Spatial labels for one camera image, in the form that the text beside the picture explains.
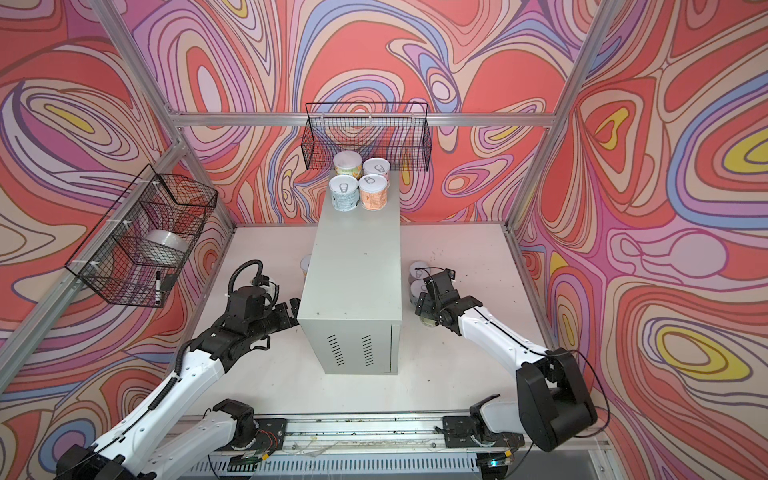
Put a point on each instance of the orange green labelled can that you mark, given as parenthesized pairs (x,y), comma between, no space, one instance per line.
(348,163)

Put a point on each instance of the black wire basket left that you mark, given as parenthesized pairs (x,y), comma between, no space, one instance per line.
(109,263)

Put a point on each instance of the can left row back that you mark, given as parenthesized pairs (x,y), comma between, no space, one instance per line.
(305,264)

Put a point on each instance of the black wire basket back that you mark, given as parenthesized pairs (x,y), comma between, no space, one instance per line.
(398,132)

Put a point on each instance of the grey metal cabinet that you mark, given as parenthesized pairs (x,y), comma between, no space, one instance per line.
(351,310)

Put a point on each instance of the black wire basket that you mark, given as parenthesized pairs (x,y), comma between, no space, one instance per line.
(398,132)
(109,263)

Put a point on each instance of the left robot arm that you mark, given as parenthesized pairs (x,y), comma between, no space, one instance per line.
(133,448)

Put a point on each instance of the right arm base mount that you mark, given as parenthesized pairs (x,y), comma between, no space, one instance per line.
(467,431)

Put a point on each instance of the peach labelled can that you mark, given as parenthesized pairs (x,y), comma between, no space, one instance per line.
(373,190)

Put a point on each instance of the black marker pen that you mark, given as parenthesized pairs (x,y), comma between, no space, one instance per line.
(157,291)

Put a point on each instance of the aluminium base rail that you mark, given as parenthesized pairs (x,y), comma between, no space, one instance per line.
(397,445)

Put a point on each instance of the pink labelled can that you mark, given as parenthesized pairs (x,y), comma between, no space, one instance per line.
(376,166)

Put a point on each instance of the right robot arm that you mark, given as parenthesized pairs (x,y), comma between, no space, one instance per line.
(553,403)

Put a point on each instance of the can right row back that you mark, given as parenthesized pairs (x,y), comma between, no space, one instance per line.
(418,270)

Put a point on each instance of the blue white labelled can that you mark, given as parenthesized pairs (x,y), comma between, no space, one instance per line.
(344,192)

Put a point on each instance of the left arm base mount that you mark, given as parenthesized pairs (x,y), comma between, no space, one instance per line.
(266,434)

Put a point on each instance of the green circuit board left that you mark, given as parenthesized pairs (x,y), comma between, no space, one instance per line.
(242,463)

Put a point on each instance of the green circuit board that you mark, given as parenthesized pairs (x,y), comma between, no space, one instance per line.
(242,463)
(495,461)

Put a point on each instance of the can row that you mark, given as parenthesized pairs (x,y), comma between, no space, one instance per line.
(427,321)
(417,287)
(305,264)
(418,270)

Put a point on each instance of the green circuit board right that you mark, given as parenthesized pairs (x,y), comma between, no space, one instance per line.
(495,461)

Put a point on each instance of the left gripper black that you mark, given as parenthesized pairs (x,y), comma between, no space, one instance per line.
(285,320)

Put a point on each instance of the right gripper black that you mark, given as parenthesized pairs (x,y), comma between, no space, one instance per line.
(424,306)

